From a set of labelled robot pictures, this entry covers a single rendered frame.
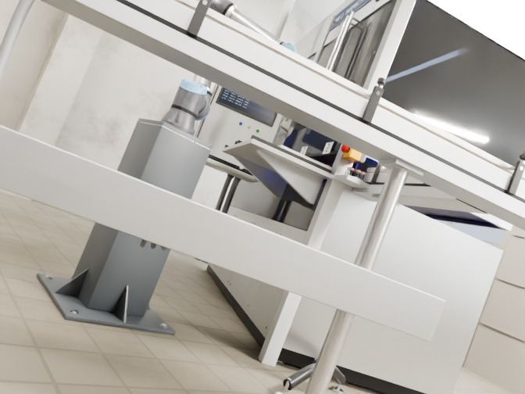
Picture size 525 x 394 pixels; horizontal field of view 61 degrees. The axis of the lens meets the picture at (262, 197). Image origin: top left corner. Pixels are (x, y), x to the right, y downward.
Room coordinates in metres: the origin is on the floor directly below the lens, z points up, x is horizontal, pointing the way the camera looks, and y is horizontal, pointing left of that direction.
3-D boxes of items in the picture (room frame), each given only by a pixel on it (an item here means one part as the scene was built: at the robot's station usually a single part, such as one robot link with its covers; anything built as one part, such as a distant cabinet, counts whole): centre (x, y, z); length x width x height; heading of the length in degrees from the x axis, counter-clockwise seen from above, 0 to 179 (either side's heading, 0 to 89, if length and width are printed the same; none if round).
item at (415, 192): (1.67, -0.51, 0.92); 0.69 x 0.15 x 0.16; 15
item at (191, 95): (1.90, 0.45, 0.96); 0.13 x 0.12 x 0.14; 177
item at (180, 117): (1.89, 0.45, 0.84); 0.15 x 0.15 x 0.10
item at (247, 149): (2.26, -0.01, 0.87); 0.70 x 0.48 x 0.02; 15
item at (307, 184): (2.02, -0.07, 0.79); 0.34 x 0.03 x 0.13; 105
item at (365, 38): (2.22, -0.20, 1.50); 0.43 x 0.01 x 0.59; 15
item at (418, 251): (3.08, -0.47, 0.44); 2.06 x 1.00 x 0.88; 15
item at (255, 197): (2.97, 0.01, 0.73); 1.98 x 0.01 x 0.25; 15
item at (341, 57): (2.66, -0.08, 1.50); 0.47 x 0.01 x 0.59; 15
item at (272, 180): (2.50, 0.07, 0.79); 0.34 x 0.03 x 0.13; 105
